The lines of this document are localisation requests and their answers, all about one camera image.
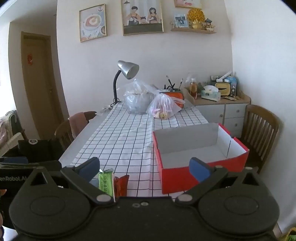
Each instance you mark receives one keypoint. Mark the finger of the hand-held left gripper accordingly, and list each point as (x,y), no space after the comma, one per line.
(23,165)
(13,160)

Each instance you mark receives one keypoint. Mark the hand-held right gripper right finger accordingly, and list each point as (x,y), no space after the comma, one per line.
(197,170)

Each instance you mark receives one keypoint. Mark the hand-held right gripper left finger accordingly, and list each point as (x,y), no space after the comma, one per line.
(91,165)

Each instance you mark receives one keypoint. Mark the green snack bar packet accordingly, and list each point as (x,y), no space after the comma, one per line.
(105,183)

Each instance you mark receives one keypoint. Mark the red cardboard box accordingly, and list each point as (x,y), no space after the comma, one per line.
(175,178)

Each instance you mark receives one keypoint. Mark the red snack packet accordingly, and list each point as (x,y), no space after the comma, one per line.
(121,185)

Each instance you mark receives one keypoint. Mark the black bag with white logo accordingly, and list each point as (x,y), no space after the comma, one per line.
(44,149)

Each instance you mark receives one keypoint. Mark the black checked white tablecloth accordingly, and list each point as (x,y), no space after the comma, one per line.
(115,139)

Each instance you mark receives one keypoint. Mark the brown wooden chair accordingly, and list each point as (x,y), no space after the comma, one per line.
(62,134)

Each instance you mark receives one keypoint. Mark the pink cloth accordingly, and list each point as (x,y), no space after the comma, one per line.
(77,122)

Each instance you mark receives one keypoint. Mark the white wooden cabinet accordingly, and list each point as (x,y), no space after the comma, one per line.
(233,111)

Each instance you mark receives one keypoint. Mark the small clear plastic bag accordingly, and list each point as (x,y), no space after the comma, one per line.
(159,106)

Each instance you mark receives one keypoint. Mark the green tissue box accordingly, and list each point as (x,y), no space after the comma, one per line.
(209,95)

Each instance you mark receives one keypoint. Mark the orange lidded container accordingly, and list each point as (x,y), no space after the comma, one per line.
(178,95)

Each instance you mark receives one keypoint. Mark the wooden chair with dark seat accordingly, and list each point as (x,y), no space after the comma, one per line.
(261,125)

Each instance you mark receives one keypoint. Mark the large clear plastic bag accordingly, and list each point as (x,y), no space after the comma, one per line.
(136,99)

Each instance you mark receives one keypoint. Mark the amber glass bottle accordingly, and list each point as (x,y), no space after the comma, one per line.
(193,90)

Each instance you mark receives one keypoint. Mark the brown wooden door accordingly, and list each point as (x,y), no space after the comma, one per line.
(39,81)

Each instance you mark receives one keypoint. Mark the black brush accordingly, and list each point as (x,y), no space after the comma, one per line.
(180,83)
(169,82)

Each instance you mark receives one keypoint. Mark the clear glass jar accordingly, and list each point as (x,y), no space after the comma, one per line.
(188,77)

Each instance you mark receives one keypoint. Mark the blue globe ornament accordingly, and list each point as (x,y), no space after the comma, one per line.
(233,81)

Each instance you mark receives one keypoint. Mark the white tube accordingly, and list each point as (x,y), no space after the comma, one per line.
(224,75)

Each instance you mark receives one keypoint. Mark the red door decoration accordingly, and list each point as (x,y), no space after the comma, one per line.
(29,58)

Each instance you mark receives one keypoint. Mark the silver desk lamp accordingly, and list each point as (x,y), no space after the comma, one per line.
(127,68)

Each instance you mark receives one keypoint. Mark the framed food picture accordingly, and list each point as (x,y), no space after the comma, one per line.
(92,22)

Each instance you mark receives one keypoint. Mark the small pavilion figurine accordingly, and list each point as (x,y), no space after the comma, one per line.
(209,24)

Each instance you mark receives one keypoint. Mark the yellow flower ornament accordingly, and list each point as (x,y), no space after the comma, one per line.
(196,16)

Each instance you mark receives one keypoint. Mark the framed family picture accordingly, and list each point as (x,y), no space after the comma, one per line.
(142,16)

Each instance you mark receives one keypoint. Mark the framed pink picture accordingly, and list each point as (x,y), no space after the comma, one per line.
(187,3)

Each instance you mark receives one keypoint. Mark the wooden wall shelf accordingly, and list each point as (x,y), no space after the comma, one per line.
(192,30)

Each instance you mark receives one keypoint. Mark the small photo frame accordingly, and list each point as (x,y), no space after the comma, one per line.
(180,20)

